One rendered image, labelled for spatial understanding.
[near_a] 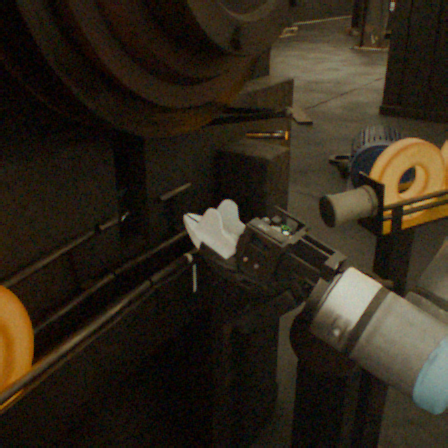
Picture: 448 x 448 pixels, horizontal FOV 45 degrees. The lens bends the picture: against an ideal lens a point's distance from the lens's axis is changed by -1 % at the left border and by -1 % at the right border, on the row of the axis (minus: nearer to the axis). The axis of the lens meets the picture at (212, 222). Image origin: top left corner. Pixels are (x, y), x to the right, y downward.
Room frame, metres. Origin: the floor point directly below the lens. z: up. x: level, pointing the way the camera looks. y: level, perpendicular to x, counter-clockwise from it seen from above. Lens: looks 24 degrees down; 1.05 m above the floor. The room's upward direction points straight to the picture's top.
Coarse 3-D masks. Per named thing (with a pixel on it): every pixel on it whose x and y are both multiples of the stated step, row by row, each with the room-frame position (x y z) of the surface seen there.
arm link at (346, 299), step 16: (352, 272) 0.54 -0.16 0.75; (336, 288) 0.51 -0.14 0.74; (352, 288) 0.51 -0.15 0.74; (368, 288) 0.51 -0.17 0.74; (320, 304) 0.52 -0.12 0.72; (336, 304) 0.50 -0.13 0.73; (352, 304) 0.50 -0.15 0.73; (368, 304) 0.50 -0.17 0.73; (320, 320) 0.50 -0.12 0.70; (336, 320) 0.50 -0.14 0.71; (352, 320) 0.49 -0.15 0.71; (320, 336) 0.51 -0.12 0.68; (336, 336) 0.49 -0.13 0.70
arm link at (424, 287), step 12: (444, 252) 0.62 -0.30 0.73; (432, 264) 0.62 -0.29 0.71; (444, 264) 0.61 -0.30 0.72; (420, 276) 0.63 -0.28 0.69; (432, 276) 0.60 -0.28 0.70; (444, 276) 0.59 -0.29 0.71; (420, 288) 0.60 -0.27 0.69; (432, 288) 0.59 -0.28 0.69; (444, 288) 0.58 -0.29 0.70; (432, 300) 0.58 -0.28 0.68; (444, 300) 0.57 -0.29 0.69
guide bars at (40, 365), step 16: (192, 256) 0.64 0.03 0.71; (160, 272) 0.59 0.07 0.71; (144, 288) 0.56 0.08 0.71; (128, 304) 0.54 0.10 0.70; (96, 320) 0.50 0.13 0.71; (80, 336) 0.48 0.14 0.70; (64, 352) 0.46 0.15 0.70; (32, 368) 0.43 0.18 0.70; (48, 368) 0.44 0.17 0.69; (16, 384) 0.41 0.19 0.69; (0, 400) 0.39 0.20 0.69
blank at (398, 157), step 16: (400, 144) 0.95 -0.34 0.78; (416, 144) 0.94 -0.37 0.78; (432, 144) 0.96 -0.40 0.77; (384, 160) 0.93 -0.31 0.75; (400, 160) 0.93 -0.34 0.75; (416, 160) 0.94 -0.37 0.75; (432, 160) 0.96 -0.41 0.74; (384, 176) 0.92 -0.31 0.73; (400, 176) 0.93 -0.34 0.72; (416, 176) 0.98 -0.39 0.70; (432, 176) 0.96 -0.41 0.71; (384, 192) 0.92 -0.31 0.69; (416, 192) 0.96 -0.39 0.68
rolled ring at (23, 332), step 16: (0, 288) 0.43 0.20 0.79; (0, 304) 0.43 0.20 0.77; (16, 304) 0.44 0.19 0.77; (0, 320) 0.42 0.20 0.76; (16, 320) 0.44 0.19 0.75; (0, 336) 0.43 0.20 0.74; (16, 336) 0.43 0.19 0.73; (32, 336) 0.45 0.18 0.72; (0, 352) 0.43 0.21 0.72; (16, 352) 0.43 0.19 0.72; (32, 352) 0.45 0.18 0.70; (0, 368) 0.42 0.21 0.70; (16, 368) 0.43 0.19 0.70; (0, 384) 0.41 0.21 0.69
